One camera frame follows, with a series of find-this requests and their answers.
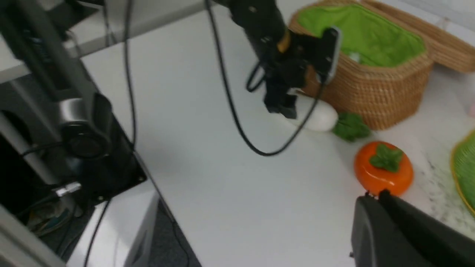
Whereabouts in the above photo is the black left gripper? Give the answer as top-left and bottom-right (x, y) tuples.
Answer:
(259, 32), (323, 119)

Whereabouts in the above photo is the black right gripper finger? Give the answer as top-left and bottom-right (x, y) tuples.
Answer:
(350, 190), (475, 267)

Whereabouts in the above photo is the white toy radish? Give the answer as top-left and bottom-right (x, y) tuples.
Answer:
(304, 100), (371, 142)

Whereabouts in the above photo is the orange toy persimmon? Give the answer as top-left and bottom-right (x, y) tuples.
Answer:
(353, 141), (414, 196)

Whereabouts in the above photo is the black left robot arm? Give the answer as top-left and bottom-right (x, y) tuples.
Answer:
(216, 0), (322, 119)

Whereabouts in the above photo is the woven rattan basket green lining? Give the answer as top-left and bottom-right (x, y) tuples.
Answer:
(288, 0), (435, 131)

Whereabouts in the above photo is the green glass leaf plate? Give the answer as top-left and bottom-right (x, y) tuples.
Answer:
(450, 130), (475, 216)

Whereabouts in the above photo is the woven rattan basket lid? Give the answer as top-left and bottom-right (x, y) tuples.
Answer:
(364, 0), (475, 73)

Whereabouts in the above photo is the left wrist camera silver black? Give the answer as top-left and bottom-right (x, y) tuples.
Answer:
(313, 26), (342, 85)

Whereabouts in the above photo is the black camera cable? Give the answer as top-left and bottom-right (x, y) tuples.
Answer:
(204, 0), (327, 156)

